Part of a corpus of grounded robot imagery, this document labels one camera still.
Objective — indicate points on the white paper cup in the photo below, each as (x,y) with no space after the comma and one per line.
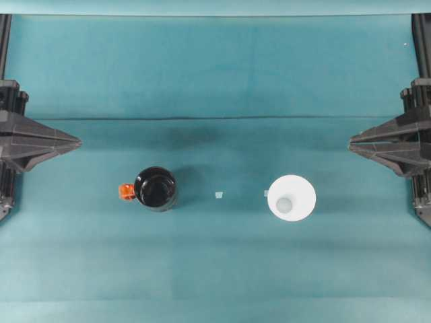
(303,188)

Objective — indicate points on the blue-green table cloth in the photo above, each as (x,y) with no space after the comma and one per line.
(215,262)

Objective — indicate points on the black frame rail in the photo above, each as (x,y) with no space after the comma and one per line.
(422,47)
(4,47)

